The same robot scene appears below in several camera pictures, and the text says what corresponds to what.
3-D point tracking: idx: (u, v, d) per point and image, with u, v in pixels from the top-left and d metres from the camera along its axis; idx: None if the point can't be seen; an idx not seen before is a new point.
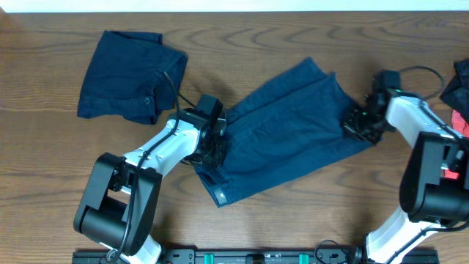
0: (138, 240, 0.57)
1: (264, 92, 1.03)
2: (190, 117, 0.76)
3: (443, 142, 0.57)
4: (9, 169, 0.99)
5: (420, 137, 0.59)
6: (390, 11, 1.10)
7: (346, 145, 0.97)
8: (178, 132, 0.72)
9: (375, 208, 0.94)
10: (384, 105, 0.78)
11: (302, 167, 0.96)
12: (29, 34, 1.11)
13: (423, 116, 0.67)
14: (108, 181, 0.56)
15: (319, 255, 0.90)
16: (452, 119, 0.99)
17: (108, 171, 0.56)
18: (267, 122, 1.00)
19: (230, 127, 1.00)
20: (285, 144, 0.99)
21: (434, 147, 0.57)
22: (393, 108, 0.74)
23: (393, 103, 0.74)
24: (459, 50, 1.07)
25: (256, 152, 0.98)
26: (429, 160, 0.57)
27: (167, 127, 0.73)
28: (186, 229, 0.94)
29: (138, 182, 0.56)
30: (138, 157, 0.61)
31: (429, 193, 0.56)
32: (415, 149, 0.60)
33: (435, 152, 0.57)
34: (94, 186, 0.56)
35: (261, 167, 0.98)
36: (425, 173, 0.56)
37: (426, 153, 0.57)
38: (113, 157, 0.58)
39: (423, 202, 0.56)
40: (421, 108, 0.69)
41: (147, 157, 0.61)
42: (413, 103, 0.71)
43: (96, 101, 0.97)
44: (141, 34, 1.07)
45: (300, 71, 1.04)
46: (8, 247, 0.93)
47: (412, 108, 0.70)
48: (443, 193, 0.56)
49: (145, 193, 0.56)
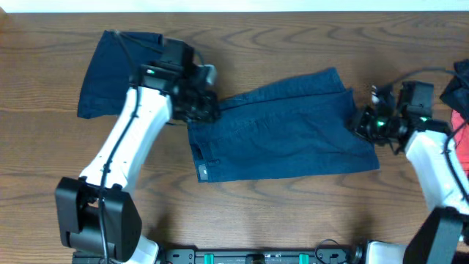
0: (127, 246, 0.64)
1: (278, 88, 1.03)
2: (156, 75, 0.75)
3: (458, 224, 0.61)
4: (9, 169, 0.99)
5: (434, 213, 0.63)
6: (390, 12, 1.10)
7: (341, 163, 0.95)
8: (141, 112, 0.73)
9: (375, 209, 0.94)
10: (406, 132, 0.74)
11: (290, 170, 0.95)
12: (30, 34, 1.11)
13: (444, 169, 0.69)
14: (74, 206, 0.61)
15: (320, 255, 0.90)
16: (452, 119, 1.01)
17: (69, 197, 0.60)
18: (272, 117, 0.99)
19: (232, 111, 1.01)
20: (283, 142, 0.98)
21: (449, 227, 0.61)
22: (414, 144, 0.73)
23: (414, 136, 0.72)
24: (459, 50, 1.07)
25: (251, 142, 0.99)
26: (441, 237, 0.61)
27: (127, 103, 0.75)
28: (186, 229, 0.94)
29: (104, 204, 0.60)
30: (99, 172, 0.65)
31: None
32: (429, 221, 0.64)
33: (450, 234, 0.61)
34: (66, 210, 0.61)
35: (251, 156, 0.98)
36: (435, 249, 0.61)
37: (438, 232, 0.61)
38: (73, 182, 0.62)
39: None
40: (445, 155, 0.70)
41: (108, 170, 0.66)
42: (437, 147, 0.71)
43: (96, 102, 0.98)
44: (141, 34, 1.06)
45: (322, 78, 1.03)
46: (9, 247, 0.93)
47: (436, 153, 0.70)
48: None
49: (112, 213, 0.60)
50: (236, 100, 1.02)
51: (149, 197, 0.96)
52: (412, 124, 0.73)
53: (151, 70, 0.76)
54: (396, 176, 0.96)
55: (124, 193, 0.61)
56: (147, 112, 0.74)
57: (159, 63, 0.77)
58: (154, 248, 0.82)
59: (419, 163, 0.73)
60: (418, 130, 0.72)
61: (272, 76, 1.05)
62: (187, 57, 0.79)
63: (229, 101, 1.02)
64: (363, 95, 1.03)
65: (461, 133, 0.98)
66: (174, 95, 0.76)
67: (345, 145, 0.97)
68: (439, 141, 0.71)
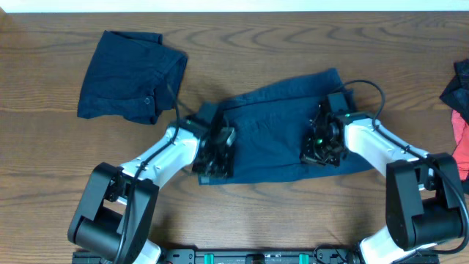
0: (132, 252, 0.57)
1: (278, 89, 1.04)
2: (191, 125, 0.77)
3: (411, 170, 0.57)
4: (9, 169, 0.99)
5: (388, 169, 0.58)
6: (391, 12, 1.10)
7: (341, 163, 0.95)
8: (177, 141, 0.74)
9: (375, 209, 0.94)
10: (338, 133, 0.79)
11: (291, 172, 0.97)
12: (30, 34, 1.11)
13: (381, 141, 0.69)
14: (102, 193, 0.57)
15: (319, 255, 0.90)
16: (452, 119, 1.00)
17: (104, 182, 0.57)
18: (272, 118, 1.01)
19: (234, 111, 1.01)
20: (282, 143, 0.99)
21: (406, 177, 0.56)
22: (354, 137, 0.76)
23: (348, 130, 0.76)
24: (459, 50, 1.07)
25: (252, 144, 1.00)
26: (406, 191, 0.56)
27: (167, 135, 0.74)
28: (187, 229, 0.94)
29: (135, 195, 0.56)
30: (135, 168, 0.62)
31: (416, 226, 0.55)
32: (388, 182, 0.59)
33: (408, 179, 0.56)
34: (89, 196, 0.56)
35: (252, 158, 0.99)
36: (408, 208, 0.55)
37: (401, 187, 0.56)
38: (111, 168, 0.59)
39: (415, 236, 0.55)
40: (376, 130, 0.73)
41: (144, 168, 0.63)
42: (367, 127, 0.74)
43: (96, 102, 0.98)
44: (141, 35, 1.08)
45: (322, 78, 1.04)
46: (9, 247, 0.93)
47: (368, 133, 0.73)
48: (428, 222, 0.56)
49: (140, 204, 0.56)
50: (237, 100, 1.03)
51: None
52: (340, 123, 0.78)
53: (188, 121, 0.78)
54: None
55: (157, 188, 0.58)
56: (182, 146, 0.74)
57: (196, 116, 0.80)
58: (154, 251, 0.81)
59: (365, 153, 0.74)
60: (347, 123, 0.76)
61: (272, 76, 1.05)
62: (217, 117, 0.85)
63: (230, 102, 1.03)
64: (363, 94, 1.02)
65: (461, 133, 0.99)
66: (201, 147, 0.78)
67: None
68: (366, 123, 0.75)
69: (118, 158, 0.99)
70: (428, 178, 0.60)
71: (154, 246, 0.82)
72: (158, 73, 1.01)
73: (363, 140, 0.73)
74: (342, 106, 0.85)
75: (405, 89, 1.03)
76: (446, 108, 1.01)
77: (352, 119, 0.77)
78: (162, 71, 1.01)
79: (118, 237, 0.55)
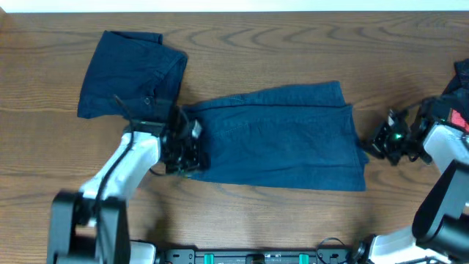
0: None
1: (278, 94, 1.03)
2: (148, 125, 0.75)
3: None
4: (9, 169, 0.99)
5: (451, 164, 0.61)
6: (390, 11, 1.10)
7: (328, 178, 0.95)
8: (135, 146, 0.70)
9: (375, 209, 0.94)
10: (423, 130, 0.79)
11: (274, 180, 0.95)
12: (30, 34, 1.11)
13: (463, 150, 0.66)
14: (69, 222, 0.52)
15: (320, 255, 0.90)
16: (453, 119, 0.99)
17: (67, 210, 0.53)
18: (266, 122, 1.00)
19: (227, 110, 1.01)
20: (271, 150, 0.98)
21: (463, 178, 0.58)
22: (434, 134, 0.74)
23: (434, 129, 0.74)
24: (459, 50, 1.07)
25: (242, 144, 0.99)
26: (454, 188, 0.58)
27: (124, 141, 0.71)
28: (186, 229, 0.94)
29: (100, 214, 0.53)
30: (96, 187, 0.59)
31: (444, 225, 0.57)
32: (442, 177, 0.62)
33: (462, 183, 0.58)
34: (56, 229, 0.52)
35: (239, 158, 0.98)
36: (446, 204, 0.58)
37: (452, 184, 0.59)
38: (69, 196, 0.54)
39: (437, 232, 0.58)
40: (462, 140, 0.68)
41: (105, 185, 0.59)
42: (453, 135, 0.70)
43: (96, 102, 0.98)
44: (141, 35, 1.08)
45: (322, 89, 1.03)
46: (8, 247, 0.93)
47: (453, 139, 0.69)
48: (460, 229, 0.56)
49: (108, 224, 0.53)
50: (234, 99, 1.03)
51: (149, 197, 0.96)
52: (430, 120, 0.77)
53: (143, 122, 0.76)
54: (396, 176, 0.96)
55: (122, 203, 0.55)
56: (141, 147, 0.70)
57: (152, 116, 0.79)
58: (149, 251, 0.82)
59: (439, 155, 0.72)
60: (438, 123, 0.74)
61: (272, 76, 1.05)
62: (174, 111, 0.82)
63: (226, 100, 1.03)
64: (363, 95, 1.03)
65: None
66: (162, 144, 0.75)
67: (338, 159, 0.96)
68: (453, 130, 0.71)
69: None
70: None
71: (149, 244, 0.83)
72: (158, 73, 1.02)
73: (443, 145, 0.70)
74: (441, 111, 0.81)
75: (405, 89, 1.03)
76: None
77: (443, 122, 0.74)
78: (162, 71, 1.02)
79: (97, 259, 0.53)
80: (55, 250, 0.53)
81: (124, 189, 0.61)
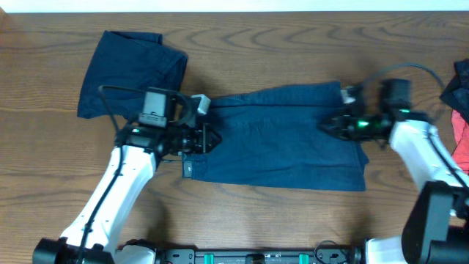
0: None
1: (278, 93, 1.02)
2: (141, 134, 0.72)
3: (450, 196, 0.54)
4: (9, 169, 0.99)
5: (426, 187, 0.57)
6: (391, 11, 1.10)
7: (328, 178, 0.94)
8: (124, 170, 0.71)
9: (375, 209, 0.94)
10: (389, 125, 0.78)
11: (274, 180, 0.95)
12: (30, 34, 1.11)
13: (430, 152, 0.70)
14: None
15: (320, 255, 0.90)
16: (452, 119, 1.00)
17: (49, 258, 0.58)
18: (266, 123, 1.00)
19: (227, 110, 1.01)
20: (270, 149, 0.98)
21: (442, 200, 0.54)
22: (400, 134, 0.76)
23: (399, 127, 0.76)
24: (459, 50, 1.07)
25: (242, 144, 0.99)
26: (435, 213, 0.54)
27: (114, 161, 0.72)
28: (186, 229, 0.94)
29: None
30: (80, 232, 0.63)
31: (434, 250, 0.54)
32: (421, 199, 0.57)
33: (441, 206, 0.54)
34: None
35: (239, 158, 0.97)
36: (431, 229, 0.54)
37: (432, 210, 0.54)
38: (53, 243, 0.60)
39: (429, 258, 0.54)
40: (429, 139, 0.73)
41: (90, 229, 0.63)
42: (420, 133, 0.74)
43: (96, 101, 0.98)
44: (141, 34, 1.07)
45: (323, 89, 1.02)
46: (8, 247, 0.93)
47: (419, 138, 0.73)
48: (448, 249, 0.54)
49: None
50: (235, 100, 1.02)
51: (148, 197, 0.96)
52: (394, 116, 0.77)
53: (136, 129, 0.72)
54: (396, 176, 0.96)
55: (105, 253, 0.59)
56: (131, 169, 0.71)
57: (142, 117, 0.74)
58: (149, 259, 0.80)
59: (407, 153, 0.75)
60: (401, 121, 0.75)
61: (272, 76, 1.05)
62: (170, 105, 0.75)
63: (226, 99, 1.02)
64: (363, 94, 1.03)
65: (462, 133, 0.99)
66: (158, 152, 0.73)
67: (338, 159, 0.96)
68: (420, 127, 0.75)
69: None
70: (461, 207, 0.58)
71: (148, 251, 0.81)
72: (158, 73, 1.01)
73: (410, 144, 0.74)
74: (404, 97, 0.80)
75: None
76: (447, 108, 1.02)
77: (407, 118, 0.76)
78: (161, 71, 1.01)
79: None
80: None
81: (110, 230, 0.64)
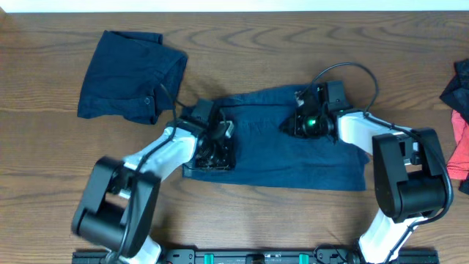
0: (136, 242, 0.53)
1: (278, 94, 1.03)
2: (190, 125, 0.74)
3: (396, 141, 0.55)
4: (9, 169, 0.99)
5: (374, 141, 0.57)
6: (391, 11, 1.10)
7: (327, 179, 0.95)
8: (176, 138, 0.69)
9: (375, 209, 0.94)
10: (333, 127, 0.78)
11: (274, 180, 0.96)
12: (30, 34, 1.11)
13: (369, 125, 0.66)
14: (105, 188, 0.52)
15: (319, 255, 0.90)
16: (452, 119, 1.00)
17: (106, 174, 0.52)
18: (266, 123, 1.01)
19: (227, 111, 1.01)
20: (270, 149, 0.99)
21: (391, 147, 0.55)
22: (344, 127, 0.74)
23: (341, 122, 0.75)
24: (459, 49, 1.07)
25: (242, 144, 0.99)
26: (390, 160, 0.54)
27: (165, 133, 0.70)
28: (186, 229, 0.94)
29: (137, 185, 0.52)
30: (137, 160, 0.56)
31: (404, 195, 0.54)
32: (374, 155, 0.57)
33: (393, 151, 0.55)
34: (92, 191, 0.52)
35: (240, 158, 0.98)
36: (393, 175, 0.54)
37: (387, 157, 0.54)
38: (111, 160, 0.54)
39: (401, 204, 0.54)
40: (366, 118, 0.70)
41: (146, 161, 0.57)
42: (357, 117, 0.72)
43: (96, 102, 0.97)
44: (141, 34, 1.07)
45: None
46: (8, 246, 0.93)
47: (357, 120, 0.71)
48: (414, 191, 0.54)
49: (143, 196, 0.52)
50: (235, 99, 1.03)
51: None
52: (335, 118, 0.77)
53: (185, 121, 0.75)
54: None
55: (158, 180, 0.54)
56: (181, 142, 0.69)
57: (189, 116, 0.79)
58: (155, 250, 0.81)
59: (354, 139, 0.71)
60: (340, 116, 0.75)
61: (272, 76, 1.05)
62: (212, 114, 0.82)
63: (227, 99, 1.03)
64: (363, 94, 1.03)
65: (461, 133, 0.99)
66: (198, 147, 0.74)
67: (337, 159, 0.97)
68: (357, 114, 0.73)
69: (118, 158, 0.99)
70: (413, 152, 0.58)
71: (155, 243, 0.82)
72: (158, 73, 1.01)
73: (353, 127, 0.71)
74: (340, 94, 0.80)
75: (405, 89, 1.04)
76: (447, 108, 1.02)
77: (345, 114, 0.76)
78: (161, 71, 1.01)
79: (122, 227, 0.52)
80: (87, 206, 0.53)
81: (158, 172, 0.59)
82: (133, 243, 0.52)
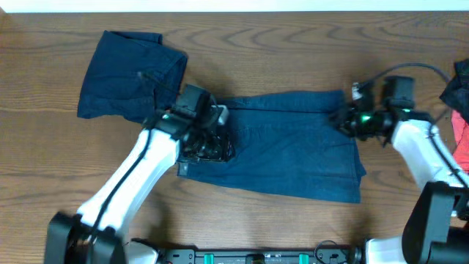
0: None
1: (281, 99, 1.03)
2: (172, 119, 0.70)
3: (451, 199, 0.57)
4: (9, 169, 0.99)
5: (426, 190, 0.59)
6: (391, 11, 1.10)
7: (323, 189, 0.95)
8: (148, 154, 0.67)
9: (375, 209, 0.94)
10: (390, 125, 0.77)
11: (270, 187, 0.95)
12: (30, 34, 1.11)
13: (431, 152, 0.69)
14: (63, 248, 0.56)
15: (319, 255, 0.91)
16: (451, 119, 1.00)
17: (62, 237, 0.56)
18: (267, 129, 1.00)
19: (228, 113, 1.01)
20: (269, 155, 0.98)
21: (442, 203, 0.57)
22: (400, 133, 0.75)
23: (400, 126, 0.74)
24: (459, 50, 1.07)
25: (240, 148, 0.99)
26: (435, 214, 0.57)
27: (139, 142, 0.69)
28: (186, 229, 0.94)
29: (94, 248, 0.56)
30: (96, 211, 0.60)
31: (433, 251, 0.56)
32: (421, 201, 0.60)
33: (442, 210, 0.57)
34: (53, 251, 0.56)
35: (238, 162, 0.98)
36: (431, 232, 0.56)
37: (431, 212, 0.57)
38: (68, 221, 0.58)
39: (428, 260, 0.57)
40: (429, 139, 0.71)
41: (106, 209, 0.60)
42: (421, 132, 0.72)
43: (96, 102, 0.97)
44: (141, 34, 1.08)
45: (327, 97, 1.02)
46: (9, 247, 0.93)
47: (421, 138, 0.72)
48: (447, 250, 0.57)
49: (100, 257, 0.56)
50: (236, 102, 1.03)
51: (149, 197, 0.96)
52: (396, 116, 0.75)
53: (167, 115, 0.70)
54: (396, 176, 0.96)
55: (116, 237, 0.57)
56: (154, 157, 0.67)
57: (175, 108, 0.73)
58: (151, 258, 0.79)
59: (409, 152, 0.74)
60: (402, 121, 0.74)
61: (272, 76, 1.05)
62: (202, 103, 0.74)
63: (229, 101, 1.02)
64: None
65: (461, 133, 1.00)
66: (182, 141, 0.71)
67: (335, 169, 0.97)
68: (423, 127, 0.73)
69: (118, 158, 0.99)
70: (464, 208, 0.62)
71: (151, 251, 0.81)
72: (158, 73, 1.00)
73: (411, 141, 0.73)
74: (407, 96, 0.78)
75: None
76: (446, 108, 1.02)
77: (410, 118, 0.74)
78: (162, 71, 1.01)
79: None
80: None
81: (124, 215, 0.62)
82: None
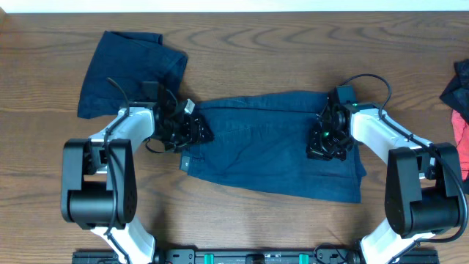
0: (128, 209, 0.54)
1: (281, 99, 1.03)
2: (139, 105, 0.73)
3: (413, 157, 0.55)
4: (9, 169, 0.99)
5: (390, 155, 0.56)
6: (391, 11, 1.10)
7: (325, 188, 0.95)
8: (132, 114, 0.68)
9: (374, 208, 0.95)
10: (344, 122, 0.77)
11: (270, 187, 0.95)
12: (30, 34, 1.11)
13: (388, 130, 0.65)
14: (80, 163, 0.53)
15: (319, 255, 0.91)
16: (452, 119, 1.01)
17: (78, 153, 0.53)
18: (268, 128, 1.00)
19: (230, 111, 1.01)
20: (270, 155, 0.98)
21: (407, 164, 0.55)
22: (357, 125, 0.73)
23: (354, 118, 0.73)
24: (459, 50, 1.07)
25: (242, 147, 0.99)
26: (406, 177, 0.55)
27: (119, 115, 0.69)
28: (186, 229, 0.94)
29: (110, 152, 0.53)
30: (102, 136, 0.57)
31: (414, 213, 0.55)
32: (388, 168, 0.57)
33: (410, 169, 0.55)
34: (68, 172, 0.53)
35: (239, 161, 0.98)
36: (406, 194, 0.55)
37: (400, 173, 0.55)
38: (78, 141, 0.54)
39: (412, 222, 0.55)
40: (382, 119, 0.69)
41: (111, 133, 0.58)
42: (374, 116, 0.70)
43: (96, 102, 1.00)
44: (141, 34, 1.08)
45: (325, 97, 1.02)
46: (9, 246, 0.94)
47: (374, 121, 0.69)
48: (426, 208, 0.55)
49: (119, 159, 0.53)
50: (237, 101, 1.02)
51: (149, 197, 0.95)
52: (347, 111, 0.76)
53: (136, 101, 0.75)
54: None
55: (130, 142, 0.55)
56: (138, 116, 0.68)
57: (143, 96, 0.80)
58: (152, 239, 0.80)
59: (369, 142, 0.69)
60: (354, 113, 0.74)
61: (272, 76, 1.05)
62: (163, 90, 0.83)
63: (229, 100, 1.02)
64: (363, 95, 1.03)
65: (461, 133, 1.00)
66: (156, 122, 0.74)
67: (335, 169, 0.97)
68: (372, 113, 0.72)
69: None
70: (429, 167, 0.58)
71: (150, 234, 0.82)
72: (157, 73, 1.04)
73: (366, 128, 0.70)
74: (351, 97, 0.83)
75: (405, 89, 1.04)
76: (447, 108, 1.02)
77: (358, 110, 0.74)
78: (161, 71, 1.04)
79: (109, 196, 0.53)
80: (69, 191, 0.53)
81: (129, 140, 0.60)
82: (125, 206, 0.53)
